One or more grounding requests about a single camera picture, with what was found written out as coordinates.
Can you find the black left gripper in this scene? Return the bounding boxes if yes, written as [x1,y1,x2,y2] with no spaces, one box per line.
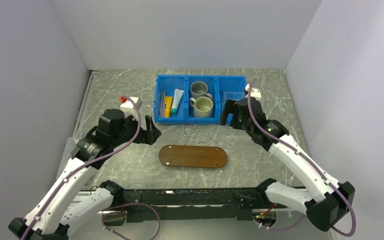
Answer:
[111,112,161,148]

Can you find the light green ceramic mug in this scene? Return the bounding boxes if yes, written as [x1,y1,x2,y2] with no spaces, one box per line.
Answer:
[189,96,214,118]

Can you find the brown oval wooden tray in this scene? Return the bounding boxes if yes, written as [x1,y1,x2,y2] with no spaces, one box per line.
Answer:
[158,144,228,169]

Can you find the clear glass toothbrush holder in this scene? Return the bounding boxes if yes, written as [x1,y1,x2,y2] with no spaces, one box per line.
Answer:
[220,91,246,104]

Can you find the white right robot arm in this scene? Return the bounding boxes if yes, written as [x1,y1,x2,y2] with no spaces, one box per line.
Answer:
[220,97,356,236]

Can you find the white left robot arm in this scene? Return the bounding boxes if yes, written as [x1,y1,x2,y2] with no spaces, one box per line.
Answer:
[8,108,161,240]

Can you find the grey toothbrush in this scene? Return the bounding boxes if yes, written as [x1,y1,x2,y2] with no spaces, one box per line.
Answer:
[159,90,165,118]

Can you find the white toothpaste tube green cap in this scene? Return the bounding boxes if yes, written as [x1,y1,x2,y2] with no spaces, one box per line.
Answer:
[170,89,184,115]

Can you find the blue right storage bin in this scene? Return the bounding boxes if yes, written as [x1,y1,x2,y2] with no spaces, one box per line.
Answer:
[215,75,247,120]

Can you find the blue storage bin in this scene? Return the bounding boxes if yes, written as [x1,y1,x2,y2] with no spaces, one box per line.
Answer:
[153,74,189,124]
[215,75,247,120]
[186,75,220,124]

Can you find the yellow orange tube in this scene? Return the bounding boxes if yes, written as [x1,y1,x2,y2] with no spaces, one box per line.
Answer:
[163,96,173,118]

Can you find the blue middle storage bin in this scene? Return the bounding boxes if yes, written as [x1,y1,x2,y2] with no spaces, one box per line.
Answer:
[186,75,220,124]

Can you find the grey ceramic mug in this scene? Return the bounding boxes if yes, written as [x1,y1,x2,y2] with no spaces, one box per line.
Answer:
[190,81,213,100]

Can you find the blue left storage bin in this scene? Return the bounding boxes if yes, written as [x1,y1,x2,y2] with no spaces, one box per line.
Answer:
[153,74,189,124]

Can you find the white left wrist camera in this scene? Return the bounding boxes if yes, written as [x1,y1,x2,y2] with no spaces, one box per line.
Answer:
[119,96,142,120]

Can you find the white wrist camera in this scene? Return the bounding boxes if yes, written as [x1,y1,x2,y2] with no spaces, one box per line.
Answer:
[244,84,262,101]
[119,96,142,120]

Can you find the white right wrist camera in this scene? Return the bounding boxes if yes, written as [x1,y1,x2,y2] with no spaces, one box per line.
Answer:
[244,84,262,101]

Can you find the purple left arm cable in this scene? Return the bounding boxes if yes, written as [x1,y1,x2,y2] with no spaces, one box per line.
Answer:
[19,97,143,240]

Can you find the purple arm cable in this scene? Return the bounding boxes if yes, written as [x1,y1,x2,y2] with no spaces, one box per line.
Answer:
[19,97,143,240]
[246,78,358,238]

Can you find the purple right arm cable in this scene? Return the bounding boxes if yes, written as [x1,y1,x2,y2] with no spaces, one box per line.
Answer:
[246,78,358,238]

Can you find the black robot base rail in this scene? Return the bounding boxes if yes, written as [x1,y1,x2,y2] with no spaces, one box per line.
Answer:
[106,187,283,224]

